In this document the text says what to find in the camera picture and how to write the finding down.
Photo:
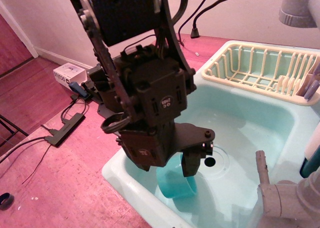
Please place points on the purple utensil handles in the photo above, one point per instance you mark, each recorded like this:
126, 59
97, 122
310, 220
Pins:
312, 84

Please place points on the cream dish rack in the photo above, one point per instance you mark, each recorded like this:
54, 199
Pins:
274, 71

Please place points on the black metal frame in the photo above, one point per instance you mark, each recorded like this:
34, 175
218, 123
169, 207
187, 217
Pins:
12, 128

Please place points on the grey pipe lamp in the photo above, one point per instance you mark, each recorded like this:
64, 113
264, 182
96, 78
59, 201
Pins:
300, 13

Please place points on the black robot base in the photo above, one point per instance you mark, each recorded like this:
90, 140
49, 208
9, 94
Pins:
102, 93

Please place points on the teal plastic cup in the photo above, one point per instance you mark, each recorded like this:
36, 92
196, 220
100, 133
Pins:
171, 181

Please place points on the black usb hub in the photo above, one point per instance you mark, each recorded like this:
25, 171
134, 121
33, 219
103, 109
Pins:
69, 125

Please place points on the black ring cap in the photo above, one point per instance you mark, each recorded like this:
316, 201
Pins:
6, 200

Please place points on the blue clamp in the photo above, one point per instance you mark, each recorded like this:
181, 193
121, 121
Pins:
75, 87

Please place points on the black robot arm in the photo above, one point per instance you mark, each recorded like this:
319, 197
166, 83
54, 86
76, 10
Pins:
142, 65

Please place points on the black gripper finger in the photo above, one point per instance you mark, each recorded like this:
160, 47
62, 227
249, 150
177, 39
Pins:
191, 159

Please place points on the mint green toy sink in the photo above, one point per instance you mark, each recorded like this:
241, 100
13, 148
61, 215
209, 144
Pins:
244, 122

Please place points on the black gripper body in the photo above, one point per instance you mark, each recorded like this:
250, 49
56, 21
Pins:
155, 146

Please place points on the grey toy faucet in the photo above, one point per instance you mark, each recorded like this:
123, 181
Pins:
287, 204

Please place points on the white product box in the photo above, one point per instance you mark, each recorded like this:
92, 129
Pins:
67, 73

